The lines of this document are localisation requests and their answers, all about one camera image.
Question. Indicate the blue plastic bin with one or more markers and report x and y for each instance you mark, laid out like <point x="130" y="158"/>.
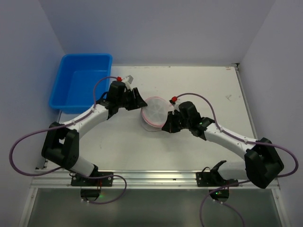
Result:
<point x="76" y="77"/>

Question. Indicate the white mesh laundry bag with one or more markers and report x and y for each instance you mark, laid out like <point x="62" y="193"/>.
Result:
<point x="154" y="115"/>

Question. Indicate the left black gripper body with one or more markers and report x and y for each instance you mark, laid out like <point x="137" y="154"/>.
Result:
<point x="131" y="99"/>

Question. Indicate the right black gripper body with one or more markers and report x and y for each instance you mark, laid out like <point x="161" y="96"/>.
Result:
<point x="174" y="121"/>

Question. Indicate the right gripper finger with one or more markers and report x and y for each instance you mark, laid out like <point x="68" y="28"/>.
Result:
<point x="168" y="126"/>
<point x="171" y="116"/>

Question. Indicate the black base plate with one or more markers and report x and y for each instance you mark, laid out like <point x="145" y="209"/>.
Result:
<point x="100" y="179"/>
<point x="208" y="179"/>

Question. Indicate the aluminium mounting rail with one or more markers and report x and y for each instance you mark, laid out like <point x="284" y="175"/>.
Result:
<point x="154" y="179"/>

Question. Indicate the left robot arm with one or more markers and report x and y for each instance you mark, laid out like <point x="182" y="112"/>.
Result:
<point x="62" y="142"/>

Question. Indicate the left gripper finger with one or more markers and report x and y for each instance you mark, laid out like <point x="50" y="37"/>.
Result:
<point x="134" y="106"/>
<point x="138" y="100"/>

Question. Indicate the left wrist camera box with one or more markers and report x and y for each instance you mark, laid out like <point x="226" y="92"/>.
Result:
<point x="128" y="81"/>

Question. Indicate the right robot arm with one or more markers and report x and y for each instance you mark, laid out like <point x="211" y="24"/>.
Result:
<point x="260" y="162"/>

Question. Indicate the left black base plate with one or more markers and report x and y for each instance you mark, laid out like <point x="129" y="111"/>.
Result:
<point x="100" y="179"/>

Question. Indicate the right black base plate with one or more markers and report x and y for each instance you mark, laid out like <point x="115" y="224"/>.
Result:
<point x="208" y="179"/>

